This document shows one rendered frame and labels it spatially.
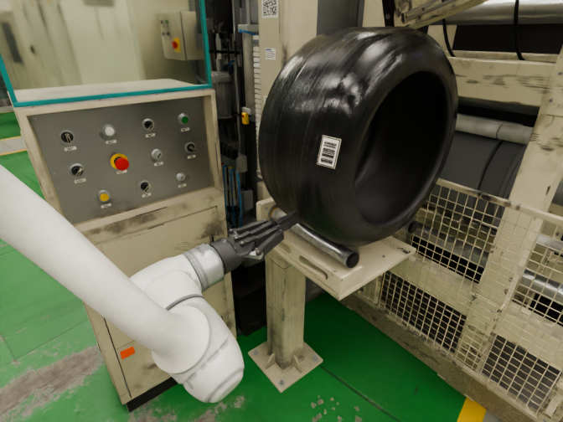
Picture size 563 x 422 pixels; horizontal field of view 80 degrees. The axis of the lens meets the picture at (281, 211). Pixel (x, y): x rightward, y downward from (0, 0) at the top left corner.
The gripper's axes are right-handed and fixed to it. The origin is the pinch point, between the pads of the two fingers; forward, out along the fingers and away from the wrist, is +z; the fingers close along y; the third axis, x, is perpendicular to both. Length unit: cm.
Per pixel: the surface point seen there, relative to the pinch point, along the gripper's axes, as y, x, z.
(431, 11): 7, -39, 64
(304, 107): -1.2, -26.4, 6.7
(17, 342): 128, 91, -90
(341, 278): -10.2, 17.4, 7.9
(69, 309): 138, 95, -64
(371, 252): -2.7, 26.0, 30.1
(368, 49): -7.4, -35.8, 19.2
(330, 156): -10.5, -18.5, 4.7
